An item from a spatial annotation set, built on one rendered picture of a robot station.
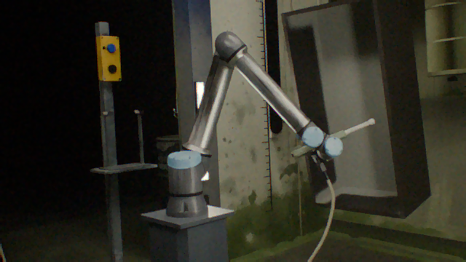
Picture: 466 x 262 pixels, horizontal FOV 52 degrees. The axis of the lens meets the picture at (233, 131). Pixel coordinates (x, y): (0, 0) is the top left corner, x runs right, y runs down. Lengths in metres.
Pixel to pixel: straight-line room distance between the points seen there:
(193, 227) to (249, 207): 1.36
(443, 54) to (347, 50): 0.85
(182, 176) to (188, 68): 1.10
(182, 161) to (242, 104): 1.28
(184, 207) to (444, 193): 2.11
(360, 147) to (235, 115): 0.84
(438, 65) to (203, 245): 2.25
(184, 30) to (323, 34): 0.88
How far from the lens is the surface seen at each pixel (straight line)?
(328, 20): 3.09
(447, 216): 3.60
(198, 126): 2.26
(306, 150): 2.56
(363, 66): 3.01
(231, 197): 3.24
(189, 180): 2.09
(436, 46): 3.68
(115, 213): 2.98
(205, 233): 2.09
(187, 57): 3.05
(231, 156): 3.21
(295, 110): 2.11
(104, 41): 2.88
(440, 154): 3.82
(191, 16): 3.07
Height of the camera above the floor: 1.11
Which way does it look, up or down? 3 degrees down
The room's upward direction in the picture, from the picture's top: 3 degrees counter-clockwise
